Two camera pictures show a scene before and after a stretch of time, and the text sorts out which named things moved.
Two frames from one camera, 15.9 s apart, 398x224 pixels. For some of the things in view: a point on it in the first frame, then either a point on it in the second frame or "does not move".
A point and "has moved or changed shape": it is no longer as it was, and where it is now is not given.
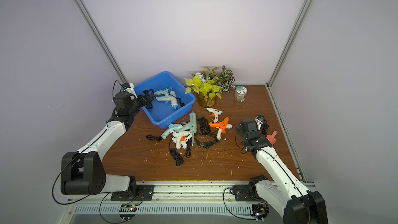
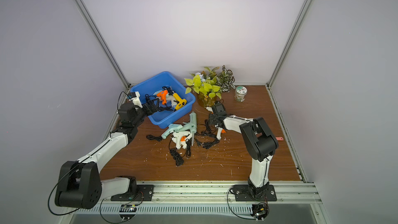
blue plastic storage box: x=172 y=99 does not move
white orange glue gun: x=180 y=138 does not move
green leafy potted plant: x=205 y=84 does not move
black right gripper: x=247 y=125 to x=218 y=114
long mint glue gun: x=190 y=126 does not move
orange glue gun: x=222 y=124 has moved or changed shape
